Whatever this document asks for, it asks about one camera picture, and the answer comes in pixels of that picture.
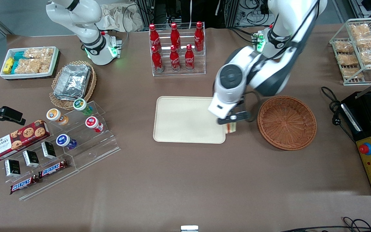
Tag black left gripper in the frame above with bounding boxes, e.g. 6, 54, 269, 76
217, 100, 251, 128

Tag beige plastic serving tray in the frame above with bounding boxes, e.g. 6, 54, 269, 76
153, 96, 226, 144

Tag flat tan wicker basket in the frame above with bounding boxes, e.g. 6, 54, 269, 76
49, 60, 98, 111

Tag brown round wicker basket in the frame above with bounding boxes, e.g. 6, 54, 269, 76
257, 95, 318, 151

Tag red Walkers cookie box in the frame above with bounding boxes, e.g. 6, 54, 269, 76
0, 120, 51, 162

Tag white plastic snack bin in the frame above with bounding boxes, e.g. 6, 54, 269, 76
0, 46, 60, 80

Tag orange lid yogurt bottle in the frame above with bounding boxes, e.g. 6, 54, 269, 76
46, 108, 69, 126

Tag small black carton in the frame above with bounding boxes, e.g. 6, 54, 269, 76
4, 159, 21, 177
22, 150, 40, 168
41, 141, 57, 159

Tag yellow snack packet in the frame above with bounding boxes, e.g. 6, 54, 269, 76
2, 57, 15, 74

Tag clear bag of rice crackers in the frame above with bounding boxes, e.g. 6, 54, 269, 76
24, 47, 55, 61
14, 59, 33, 74
33, 62, 53, 73

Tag blue lid yogurt bottle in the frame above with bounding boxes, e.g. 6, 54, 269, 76
56, 133, 78, 150

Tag clear acrylic bottle rack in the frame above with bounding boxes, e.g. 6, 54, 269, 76
149, 22, 206, 77

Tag Snickers chocolate bar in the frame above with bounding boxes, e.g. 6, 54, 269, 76
10, 175, 40, 195
39, 159, 68, 178

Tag stack of foil trays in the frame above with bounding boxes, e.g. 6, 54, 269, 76
53, 64, 91, 99

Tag green lid yogurt bottle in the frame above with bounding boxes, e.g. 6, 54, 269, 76
72, 98, 93, 116

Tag red Coca-Cola bottle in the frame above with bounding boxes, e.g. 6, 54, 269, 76
169, 45, 181, 72
184, 44, 195, 72
194, 21, 205, 52
151, 45, 164, 73
149, 23, 162, 49
170, 22, 181, 47

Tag red lid yogurt bottle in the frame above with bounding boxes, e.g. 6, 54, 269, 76
85, 116, 104, 133

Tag clear acrylic stepped stand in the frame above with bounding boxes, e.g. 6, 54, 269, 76
17, 101, 121, 201

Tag dark equipment rack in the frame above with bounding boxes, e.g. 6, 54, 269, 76
133, 0, 241, 30

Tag red emergency stop button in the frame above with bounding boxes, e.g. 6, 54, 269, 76
358, 142, 371, 156

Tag black countertop appliance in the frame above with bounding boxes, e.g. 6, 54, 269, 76
340, 91, 371, 196

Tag crumpled beige cloth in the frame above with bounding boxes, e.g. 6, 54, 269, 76
101, 3, 141, 33

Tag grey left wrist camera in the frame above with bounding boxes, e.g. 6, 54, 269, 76
208, 96, 238, 120

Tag black power cable with plug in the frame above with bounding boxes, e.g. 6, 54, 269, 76
321, 86, 356, 142

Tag silver metal appliance handle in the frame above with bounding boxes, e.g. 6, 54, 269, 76
341, 103, 363, 132

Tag black floor cables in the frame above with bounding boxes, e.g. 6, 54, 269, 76
279, 216, 371, 232

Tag white wire shelf rack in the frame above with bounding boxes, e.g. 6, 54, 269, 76
329, 17, 371, 86

